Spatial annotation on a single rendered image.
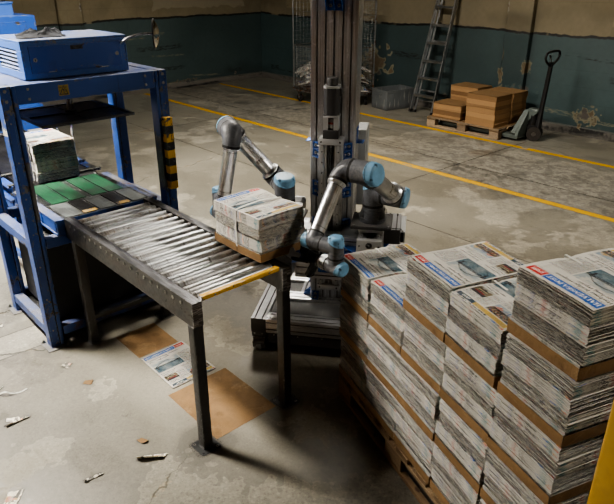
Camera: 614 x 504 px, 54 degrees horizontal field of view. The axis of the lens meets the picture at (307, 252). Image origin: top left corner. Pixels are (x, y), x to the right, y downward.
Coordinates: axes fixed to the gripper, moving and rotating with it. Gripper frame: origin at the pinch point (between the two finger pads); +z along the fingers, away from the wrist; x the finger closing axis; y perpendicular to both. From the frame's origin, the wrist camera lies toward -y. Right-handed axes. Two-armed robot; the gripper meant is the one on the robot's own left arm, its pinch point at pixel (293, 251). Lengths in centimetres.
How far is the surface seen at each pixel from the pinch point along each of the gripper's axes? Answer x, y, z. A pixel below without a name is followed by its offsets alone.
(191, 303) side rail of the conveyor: 68, -1, -11
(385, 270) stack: -12, 4, -50
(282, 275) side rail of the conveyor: 17.9, -3.1, -12.2
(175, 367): 41, -80, 55
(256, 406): 27, -80, -3
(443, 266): 8, 27, -93
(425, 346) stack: 15, -4, -94
